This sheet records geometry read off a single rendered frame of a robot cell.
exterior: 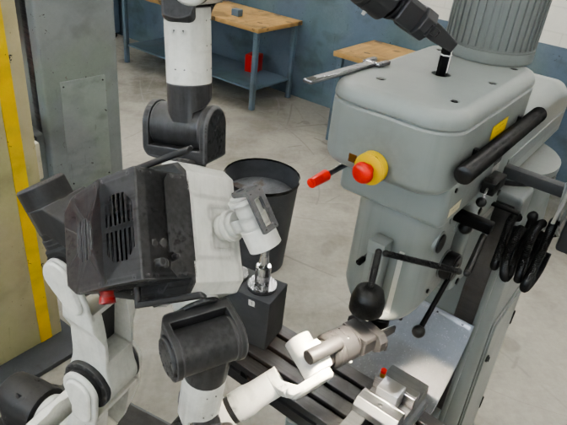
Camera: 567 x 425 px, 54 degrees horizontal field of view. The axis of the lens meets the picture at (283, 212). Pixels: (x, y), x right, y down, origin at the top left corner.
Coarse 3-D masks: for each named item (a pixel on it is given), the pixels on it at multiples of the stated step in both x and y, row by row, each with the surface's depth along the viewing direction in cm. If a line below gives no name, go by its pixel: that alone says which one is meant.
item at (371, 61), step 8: (360, 64) 107; (368, 64) 107; (376, 64) 109; (384, 64) 110; (328, 72) 100; (336, 72) 101; (344, 72) 102; (352, 72) 104; (304, 80) 96; (312, 80) 95; (320, 80) 97
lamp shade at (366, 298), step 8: (360, 288) 114; (368, 288) 113; (376, 288) 113; (352, 296) 115; (360, 296) 113; (368, 296) 112; (376, 296) 112; (384, 296) 114; (352, 304) 114; (360, 304) 113; (368, 304) 112; (376, 304) 112; (384, 304) 114; (352, 312) 115; (360, 312) 113; (368, 312) 113; (376, 312) 113
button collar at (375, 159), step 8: (368, 152) 99; (376, 152) 99; (360, 160) 99; (368, 160) 98; (376, 160) 97; (384, 160) 98; (376, 168) 98; (384, 168) 97; (376, 176) 98; (384, 176) 98; (368, 184) 100
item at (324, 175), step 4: (340, 164) 112; (332, 168) 111; (336, 168) 111; (340, 168) 112; (320, 172) 107; (324, 172) 107; (328, 172) 108; (332, 172) 110; (336, 172) 111; (312, 176) 106; (316, 176) 106; (320, 176) 106; (324, 176) 107; (328, 176) 108; (308, 180) 106; (312, 180) 105; (316, 180) 105; (320, 180) 106; (324, 180) 107; (308, 184) 106; (312, 184) 105; (316, 184) 105; (320, 184) 106
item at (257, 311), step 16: (240, 288) 169; (256, 288) 168; (272, 288) 168; (240, 304) 169; (256, 304) 166; (272, 304) 166; (256, 320) 169; (272, 320) 171; (256, 336) 172; (272, 336) 176
